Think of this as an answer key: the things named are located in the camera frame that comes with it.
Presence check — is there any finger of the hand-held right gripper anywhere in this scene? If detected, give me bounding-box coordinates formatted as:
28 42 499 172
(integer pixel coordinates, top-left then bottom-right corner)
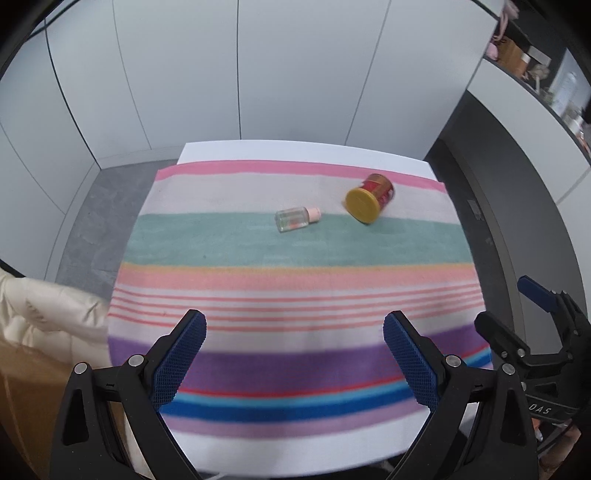
517 275 591 352
474 312 530 366

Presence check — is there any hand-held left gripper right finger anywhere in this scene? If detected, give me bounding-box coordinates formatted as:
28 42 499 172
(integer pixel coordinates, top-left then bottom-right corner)
383 310 542 480

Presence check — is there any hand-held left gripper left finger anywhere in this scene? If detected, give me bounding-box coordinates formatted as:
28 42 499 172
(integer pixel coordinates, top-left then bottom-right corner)
49 309 208 480

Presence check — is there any brown cardboard box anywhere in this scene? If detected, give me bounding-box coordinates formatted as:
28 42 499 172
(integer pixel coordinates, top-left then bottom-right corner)
0 339 127 480

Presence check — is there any red jar yellow lid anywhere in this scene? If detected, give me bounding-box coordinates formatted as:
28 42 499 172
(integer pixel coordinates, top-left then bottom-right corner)
345 173 396 225

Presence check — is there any small glass bottle pink cap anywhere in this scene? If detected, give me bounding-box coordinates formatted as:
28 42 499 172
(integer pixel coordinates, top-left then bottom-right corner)
276 206 322 233

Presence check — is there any person's right hand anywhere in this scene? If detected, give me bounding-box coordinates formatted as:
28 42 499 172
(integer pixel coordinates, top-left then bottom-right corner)
536 415 583 467

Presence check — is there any striped cloth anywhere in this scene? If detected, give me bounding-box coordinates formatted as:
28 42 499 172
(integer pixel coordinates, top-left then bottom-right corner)
107 159 492 439

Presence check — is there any cream padded chair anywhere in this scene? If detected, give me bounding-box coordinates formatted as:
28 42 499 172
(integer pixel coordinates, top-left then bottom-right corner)
0 270 112 356

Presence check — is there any white table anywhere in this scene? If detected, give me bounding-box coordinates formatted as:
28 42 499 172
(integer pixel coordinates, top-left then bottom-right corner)
164 141 439 478

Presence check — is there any small brown box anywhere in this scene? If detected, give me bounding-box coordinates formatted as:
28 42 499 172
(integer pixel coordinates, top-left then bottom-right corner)
499 39 527 70

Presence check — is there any pink plush item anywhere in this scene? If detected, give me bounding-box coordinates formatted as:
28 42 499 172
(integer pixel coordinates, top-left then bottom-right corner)
488 0 515 44

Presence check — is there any wall shelf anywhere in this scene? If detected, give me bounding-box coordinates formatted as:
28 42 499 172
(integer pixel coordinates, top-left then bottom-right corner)
482 0 591 155

